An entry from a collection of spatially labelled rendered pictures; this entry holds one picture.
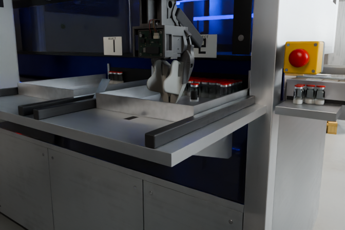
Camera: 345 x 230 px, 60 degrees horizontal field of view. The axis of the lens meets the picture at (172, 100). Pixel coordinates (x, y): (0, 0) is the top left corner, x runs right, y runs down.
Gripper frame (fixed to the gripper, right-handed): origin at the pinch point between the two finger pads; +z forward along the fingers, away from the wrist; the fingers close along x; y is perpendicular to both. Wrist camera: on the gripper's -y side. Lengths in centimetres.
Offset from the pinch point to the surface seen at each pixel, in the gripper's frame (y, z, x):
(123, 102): 1.8, 1.3, -11.4
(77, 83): -19, 2, -54
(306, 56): -21.0, -8.2, 19.6
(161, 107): 1.8, 1.1, -1.2
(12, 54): -17, -7, -93
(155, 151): 15.8, 3.9, 8.3
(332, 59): -637, 17, -50
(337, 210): -154, 92, 19
